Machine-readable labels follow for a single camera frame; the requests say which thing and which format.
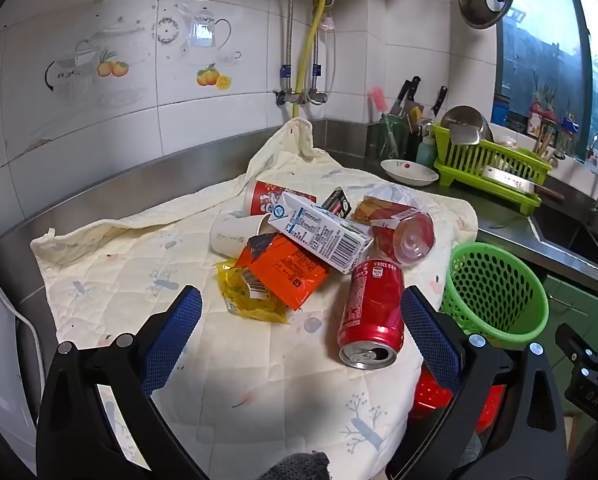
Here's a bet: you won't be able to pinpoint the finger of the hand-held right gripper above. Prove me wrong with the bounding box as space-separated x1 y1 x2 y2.
555 324 598 366

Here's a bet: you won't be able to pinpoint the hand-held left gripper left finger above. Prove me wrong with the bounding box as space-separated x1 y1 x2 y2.
36 285 210 480

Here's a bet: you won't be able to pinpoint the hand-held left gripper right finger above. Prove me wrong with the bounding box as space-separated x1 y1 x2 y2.
385 285 570 480

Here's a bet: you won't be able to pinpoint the red soda can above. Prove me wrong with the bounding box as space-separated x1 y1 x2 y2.
338 258 406 371

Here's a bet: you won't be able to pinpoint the green plastic basket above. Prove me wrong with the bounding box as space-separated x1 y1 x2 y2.
439 241 550 351

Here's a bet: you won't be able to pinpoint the yellow snack packet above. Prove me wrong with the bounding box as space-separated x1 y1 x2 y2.
216 259 290 325

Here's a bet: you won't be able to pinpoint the clear plastic cup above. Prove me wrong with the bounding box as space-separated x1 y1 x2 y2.
371 205 437 267

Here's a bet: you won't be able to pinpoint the white paper cup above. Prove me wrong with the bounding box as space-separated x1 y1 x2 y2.
210 211 272 257

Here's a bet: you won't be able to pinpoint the orange snack packet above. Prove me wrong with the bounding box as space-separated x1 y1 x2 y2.
235 234 330 312

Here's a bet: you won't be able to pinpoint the orange plastic wrapper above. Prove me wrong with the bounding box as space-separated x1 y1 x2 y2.
353 196 414 226

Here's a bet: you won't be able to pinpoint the white milk carton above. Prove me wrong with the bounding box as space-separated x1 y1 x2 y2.
266 191 374 275

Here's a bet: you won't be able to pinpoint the small black box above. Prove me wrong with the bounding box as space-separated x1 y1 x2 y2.
321 186 352 220

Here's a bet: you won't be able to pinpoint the red printed paper cup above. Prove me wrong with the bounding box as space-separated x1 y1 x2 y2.
242 180 320 217

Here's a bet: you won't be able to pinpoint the person's left forearm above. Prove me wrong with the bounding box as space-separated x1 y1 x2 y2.
256 451 332 480

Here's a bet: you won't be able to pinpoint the red plastic basket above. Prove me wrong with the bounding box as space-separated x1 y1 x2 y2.
409 365 507 436

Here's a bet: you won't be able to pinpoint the cream quilted printed blanket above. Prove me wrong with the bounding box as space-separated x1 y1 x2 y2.
30 117 480 480

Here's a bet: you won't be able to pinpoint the steel sink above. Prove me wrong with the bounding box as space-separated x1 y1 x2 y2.
531 200 598 276

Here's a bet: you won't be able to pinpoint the white floral plate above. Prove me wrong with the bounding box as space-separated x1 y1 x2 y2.
380 158 440 187

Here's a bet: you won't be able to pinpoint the steel cleaver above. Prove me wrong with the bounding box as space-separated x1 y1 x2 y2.
481 165 564 206

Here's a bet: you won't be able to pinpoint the teal bottle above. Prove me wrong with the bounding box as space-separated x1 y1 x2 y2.
416 135 437 166

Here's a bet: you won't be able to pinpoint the green dish rack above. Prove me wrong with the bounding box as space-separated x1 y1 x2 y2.
431 122 554 213

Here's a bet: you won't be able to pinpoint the green utensil holder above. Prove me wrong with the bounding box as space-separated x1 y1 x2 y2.
368 112 414 161

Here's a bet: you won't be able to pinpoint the steel bowl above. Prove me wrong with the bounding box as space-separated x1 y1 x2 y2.
439 105 492 146

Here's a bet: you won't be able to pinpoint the metal pipe valves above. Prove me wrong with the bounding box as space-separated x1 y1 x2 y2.
274 87 330 107

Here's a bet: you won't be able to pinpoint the white cable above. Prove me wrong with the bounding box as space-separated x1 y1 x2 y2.
0 245 44 381

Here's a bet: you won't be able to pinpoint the braided metal hose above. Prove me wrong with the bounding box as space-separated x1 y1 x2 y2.
313 0 322 93
281 0 296 93

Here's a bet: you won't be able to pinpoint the yellow gas hose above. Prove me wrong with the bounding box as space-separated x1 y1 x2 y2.
291 0 332 120

